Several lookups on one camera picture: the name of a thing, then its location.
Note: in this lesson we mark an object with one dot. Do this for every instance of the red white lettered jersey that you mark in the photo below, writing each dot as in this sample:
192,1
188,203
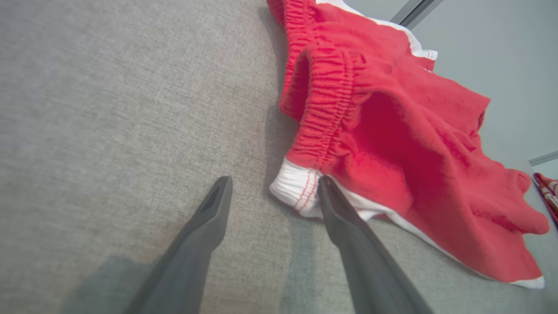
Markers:
550,196

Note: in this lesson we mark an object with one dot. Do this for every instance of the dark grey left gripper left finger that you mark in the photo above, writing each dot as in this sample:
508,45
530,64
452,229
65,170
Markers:
187,266

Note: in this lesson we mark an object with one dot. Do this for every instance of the red white-trimmed shorts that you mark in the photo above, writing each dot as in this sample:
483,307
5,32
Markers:
414,152

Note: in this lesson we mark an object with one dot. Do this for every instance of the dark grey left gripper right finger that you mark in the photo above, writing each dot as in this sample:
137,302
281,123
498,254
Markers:
370,270

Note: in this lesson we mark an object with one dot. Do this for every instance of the grey glass partition frame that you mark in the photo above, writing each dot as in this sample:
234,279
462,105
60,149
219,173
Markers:
414,12

